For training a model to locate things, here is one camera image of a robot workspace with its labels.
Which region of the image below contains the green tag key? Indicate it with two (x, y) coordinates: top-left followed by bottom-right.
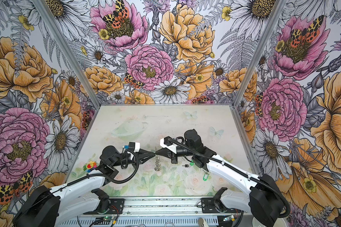
(182, 161), (194, 168)

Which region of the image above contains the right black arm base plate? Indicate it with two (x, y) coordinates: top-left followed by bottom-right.
(198, 197), (241, 214)

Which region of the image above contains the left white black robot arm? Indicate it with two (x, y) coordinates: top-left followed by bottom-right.
(13, 143), (156, 227)

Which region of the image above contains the colourful flower toy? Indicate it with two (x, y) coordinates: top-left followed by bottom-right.
(83, 161), (97, 173)

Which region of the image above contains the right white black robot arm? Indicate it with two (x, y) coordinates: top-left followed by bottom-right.
(156, 129), (291, 227)

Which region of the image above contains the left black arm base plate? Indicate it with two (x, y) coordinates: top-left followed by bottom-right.
(84, 198), (125, 215)

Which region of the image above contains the small circuit board with wires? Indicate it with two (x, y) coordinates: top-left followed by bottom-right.
(92, 216), (118, 227)

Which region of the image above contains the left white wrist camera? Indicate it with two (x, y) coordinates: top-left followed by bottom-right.
(124, 142), (140, 153)

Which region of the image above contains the slotted grey cable duct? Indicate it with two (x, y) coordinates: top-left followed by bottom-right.
(59, 216), (219, 227)

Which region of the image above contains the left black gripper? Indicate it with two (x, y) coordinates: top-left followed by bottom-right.
(112, 148), (156, 169)

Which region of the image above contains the aluminium mounting rail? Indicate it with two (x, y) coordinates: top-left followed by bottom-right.
(55, 193), (262, 224)

